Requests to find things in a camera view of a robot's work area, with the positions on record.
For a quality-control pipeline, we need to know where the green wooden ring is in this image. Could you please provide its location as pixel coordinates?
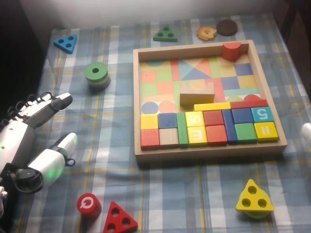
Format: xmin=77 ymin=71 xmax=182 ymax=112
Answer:
xmin=84 ymin=62 xmax=108 ymax=83

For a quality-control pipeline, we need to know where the blue plaid tablecloth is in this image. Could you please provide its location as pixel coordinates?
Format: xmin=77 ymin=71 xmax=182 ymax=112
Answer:
xmin=14 ymin=13 xmax=311 ymax=233

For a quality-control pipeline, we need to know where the blue wooden ring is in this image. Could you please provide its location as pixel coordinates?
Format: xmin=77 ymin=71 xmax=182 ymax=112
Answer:
xmin=87 ymin=79 xmax=111 ymax=89

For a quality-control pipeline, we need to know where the tan flower-shaped toy biscuit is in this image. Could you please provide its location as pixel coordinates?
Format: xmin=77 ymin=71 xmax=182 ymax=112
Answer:
xmin=196 ymin=26 xmax=218 ymax=41

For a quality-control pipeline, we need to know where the red wooden ring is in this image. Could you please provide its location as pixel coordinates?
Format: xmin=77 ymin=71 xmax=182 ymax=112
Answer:
xmin=88 ymin=81 xmax=112 ymax=93

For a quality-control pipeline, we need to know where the white backdrop board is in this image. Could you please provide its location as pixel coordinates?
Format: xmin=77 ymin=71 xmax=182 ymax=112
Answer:
xmin=19 ymin=0 xmax=277 ymax=27

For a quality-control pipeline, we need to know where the natural wooden arch block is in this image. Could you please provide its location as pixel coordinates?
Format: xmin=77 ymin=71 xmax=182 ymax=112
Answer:
xmin=179 ymin=82 xmax=216 ymax=106

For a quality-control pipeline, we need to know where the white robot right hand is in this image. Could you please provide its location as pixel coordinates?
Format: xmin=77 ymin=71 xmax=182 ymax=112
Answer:
xmin=300 ymin=122 xmax=311 ymax=144

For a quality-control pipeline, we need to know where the dark brown round toy biscuit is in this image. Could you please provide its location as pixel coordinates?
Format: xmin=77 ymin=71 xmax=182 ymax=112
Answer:
xmin=216 ymin=19 xmax=239 ymax=37

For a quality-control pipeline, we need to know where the red cylinder with white print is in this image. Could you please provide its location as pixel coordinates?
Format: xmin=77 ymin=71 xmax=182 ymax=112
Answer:
xmin=77 ymin=193 xmax=102 ymax=220

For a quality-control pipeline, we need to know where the yellow wooden ring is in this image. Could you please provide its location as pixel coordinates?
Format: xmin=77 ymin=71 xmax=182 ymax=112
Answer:
xmin=86 ymin=77 xmax=109 ymax=87

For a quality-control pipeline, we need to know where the red half-cylinder block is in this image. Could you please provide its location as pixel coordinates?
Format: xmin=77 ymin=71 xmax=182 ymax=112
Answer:
xmin=222 ymin=42 xmax=242 ymax=61

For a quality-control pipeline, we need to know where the wooden tray with printed base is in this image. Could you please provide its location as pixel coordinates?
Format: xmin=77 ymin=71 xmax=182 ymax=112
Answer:
xmin=133 ymin=39 xmax=288 ymax=169

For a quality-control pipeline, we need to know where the red triangle with holes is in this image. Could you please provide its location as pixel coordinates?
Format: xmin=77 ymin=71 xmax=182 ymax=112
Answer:
xmin=103 ymin=201 xmax=138 ymax=233

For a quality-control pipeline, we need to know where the yellow triangle with holes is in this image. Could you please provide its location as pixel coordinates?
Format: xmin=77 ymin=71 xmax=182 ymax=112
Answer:
xmin=235 ymin=179 xmax=275 ymax=212

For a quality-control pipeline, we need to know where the blue triangle with holes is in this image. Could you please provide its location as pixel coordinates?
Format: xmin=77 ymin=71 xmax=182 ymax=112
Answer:
xmin=53 ymin=33 xmax=78 ymax=54

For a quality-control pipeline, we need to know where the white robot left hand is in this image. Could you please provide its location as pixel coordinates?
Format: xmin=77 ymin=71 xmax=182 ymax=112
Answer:
xmin=0 ymin=91 xmax=79 ymax=195

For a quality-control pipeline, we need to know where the green triangle with holes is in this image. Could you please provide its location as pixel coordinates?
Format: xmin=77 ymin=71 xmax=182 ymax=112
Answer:
xmin=153 ymin=25 xmax=178 ymax=42

